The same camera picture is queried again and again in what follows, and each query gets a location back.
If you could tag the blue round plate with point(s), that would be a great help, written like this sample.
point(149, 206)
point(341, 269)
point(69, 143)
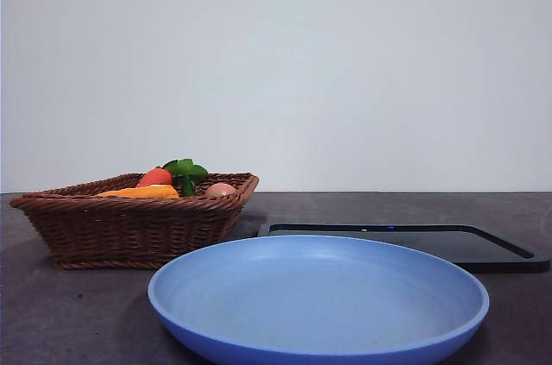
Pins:
point(319, 296)

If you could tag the brown wicker basket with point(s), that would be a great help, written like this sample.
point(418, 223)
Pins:
point(129, 227)

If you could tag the brown egg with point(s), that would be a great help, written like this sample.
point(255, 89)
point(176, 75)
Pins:
point(221, 189)

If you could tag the orange carrot with green leaves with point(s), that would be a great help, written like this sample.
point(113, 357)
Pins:
point(156, 177)

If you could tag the black rectangular tray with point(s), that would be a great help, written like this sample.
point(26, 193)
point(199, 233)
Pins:
point(487, 248)

